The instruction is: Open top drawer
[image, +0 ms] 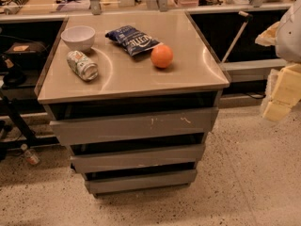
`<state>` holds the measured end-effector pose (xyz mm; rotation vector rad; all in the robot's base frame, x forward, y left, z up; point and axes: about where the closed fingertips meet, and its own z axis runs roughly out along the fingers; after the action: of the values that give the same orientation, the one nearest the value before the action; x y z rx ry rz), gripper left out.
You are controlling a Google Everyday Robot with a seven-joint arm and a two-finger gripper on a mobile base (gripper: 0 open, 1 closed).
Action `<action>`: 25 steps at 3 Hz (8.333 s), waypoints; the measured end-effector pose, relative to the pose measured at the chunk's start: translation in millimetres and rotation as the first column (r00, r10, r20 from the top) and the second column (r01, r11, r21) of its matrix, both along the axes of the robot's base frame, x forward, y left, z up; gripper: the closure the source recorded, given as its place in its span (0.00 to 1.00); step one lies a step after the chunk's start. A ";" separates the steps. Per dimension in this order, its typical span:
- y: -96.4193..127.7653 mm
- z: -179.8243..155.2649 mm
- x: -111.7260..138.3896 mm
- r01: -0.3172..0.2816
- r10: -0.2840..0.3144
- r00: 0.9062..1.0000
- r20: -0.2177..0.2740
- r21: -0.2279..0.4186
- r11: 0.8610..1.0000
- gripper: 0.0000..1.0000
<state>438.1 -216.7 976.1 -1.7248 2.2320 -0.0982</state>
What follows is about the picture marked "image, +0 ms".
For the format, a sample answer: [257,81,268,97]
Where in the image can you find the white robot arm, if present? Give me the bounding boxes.
[255,0,301,121]

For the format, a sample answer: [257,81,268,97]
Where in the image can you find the white stick with black tip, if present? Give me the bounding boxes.
[221,10,253,63]

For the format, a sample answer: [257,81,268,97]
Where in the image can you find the grey top drawer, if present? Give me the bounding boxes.
[50,107,218,145]

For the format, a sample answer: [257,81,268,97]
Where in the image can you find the grey middle drawer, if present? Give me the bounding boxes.
[71,144,205,173]

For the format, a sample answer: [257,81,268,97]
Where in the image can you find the black bag under bench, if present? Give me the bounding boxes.
[4,41,48,71]

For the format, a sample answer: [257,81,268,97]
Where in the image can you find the blue chip bag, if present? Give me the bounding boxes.
[105,25,161,57]

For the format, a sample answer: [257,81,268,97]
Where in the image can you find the black stand leg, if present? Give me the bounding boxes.
[0,92,37,146]

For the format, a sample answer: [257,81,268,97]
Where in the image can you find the white bowl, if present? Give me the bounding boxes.
[61,25,96,52]

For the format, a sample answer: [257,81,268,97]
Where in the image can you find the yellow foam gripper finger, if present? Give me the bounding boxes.
[255,22,279,46]
[261,63,301,121]

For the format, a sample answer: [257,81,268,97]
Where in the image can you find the plastic bottle on floor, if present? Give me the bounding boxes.
[21,144,40,165]

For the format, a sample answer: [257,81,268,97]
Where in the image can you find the crushed soda can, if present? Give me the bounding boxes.
[67,51,98,81]

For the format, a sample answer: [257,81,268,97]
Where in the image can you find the orange fruit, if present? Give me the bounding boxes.
[150,44,173,69]

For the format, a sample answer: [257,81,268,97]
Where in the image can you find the grey drawer cabinet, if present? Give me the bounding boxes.
[33,10,232,198]

